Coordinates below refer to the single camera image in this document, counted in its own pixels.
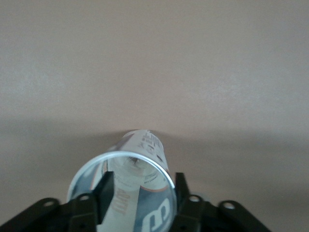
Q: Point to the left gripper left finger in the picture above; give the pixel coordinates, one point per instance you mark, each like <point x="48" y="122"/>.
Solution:
<point x="106" y="193"/>

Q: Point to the white blue tennis can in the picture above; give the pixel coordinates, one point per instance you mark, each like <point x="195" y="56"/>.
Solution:
<point x="149" y="149"/>

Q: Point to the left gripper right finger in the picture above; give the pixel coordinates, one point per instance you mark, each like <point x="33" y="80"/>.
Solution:
<point x="181" y="188"/>

